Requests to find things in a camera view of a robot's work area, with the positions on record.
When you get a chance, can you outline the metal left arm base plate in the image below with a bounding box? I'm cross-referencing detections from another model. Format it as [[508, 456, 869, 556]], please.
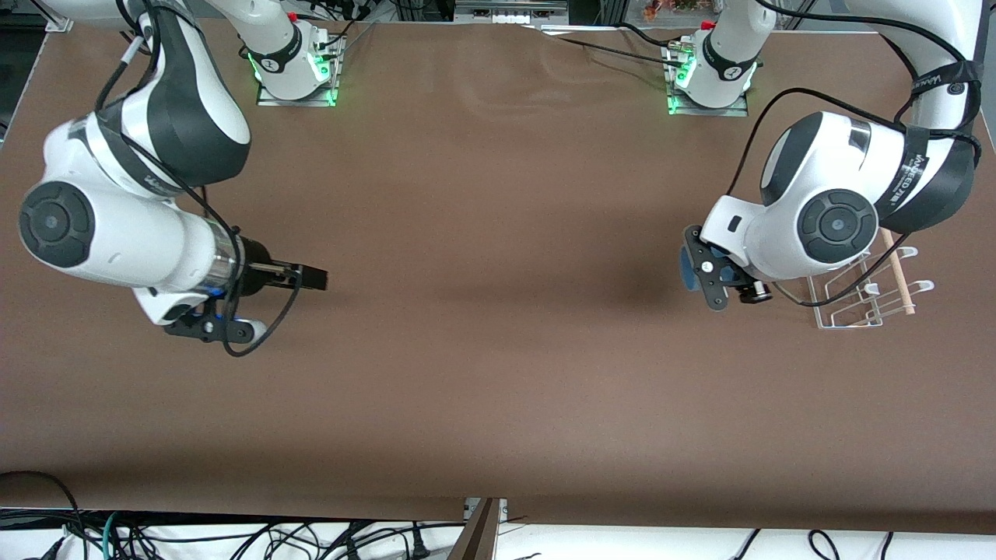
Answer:
[[665, 43, 750, 117]]

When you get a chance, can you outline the grey aluminium frame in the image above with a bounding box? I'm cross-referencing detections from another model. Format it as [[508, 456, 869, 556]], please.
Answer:
[[454, 0, 569, 24]]

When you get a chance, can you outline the white metal bracket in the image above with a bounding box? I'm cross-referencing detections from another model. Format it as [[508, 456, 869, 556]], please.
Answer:
[[464, 498, 509, 523]]

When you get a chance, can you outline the thick black cable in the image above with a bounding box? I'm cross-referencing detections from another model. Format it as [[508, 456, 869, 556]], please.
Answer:
[[0, 470, 80, 537]]

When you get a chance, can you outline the brown paper table cover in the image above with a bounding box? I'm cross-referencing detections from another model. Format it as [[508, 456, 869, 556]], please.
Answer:
[[0, 16, 996, 536]]

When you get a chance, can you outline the orange background object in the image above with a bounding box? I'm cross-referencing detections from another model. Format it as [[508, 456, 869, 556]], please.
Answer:
[[642, 0, 724, 20]]

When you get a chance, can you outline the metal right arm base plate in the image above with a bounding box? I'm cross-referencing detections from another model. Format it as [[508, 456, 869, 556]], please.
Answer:
[[255, 31, 340, 108]]

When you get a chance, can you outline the blue plastic cup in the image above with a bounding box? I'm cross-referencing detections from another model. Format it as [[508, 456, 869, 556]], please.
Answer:
[[680, 243, 738, 290]]

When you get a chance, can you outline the white wire cup rack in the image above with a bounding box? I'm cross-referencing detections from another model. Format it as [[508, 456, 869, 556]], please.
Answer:
[[808, 227, 935, 331]]

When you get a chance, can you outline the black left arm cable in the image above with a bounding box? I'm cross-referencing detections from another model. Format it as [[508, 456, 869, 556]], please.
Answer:
[[728, 0, 983, 308]]

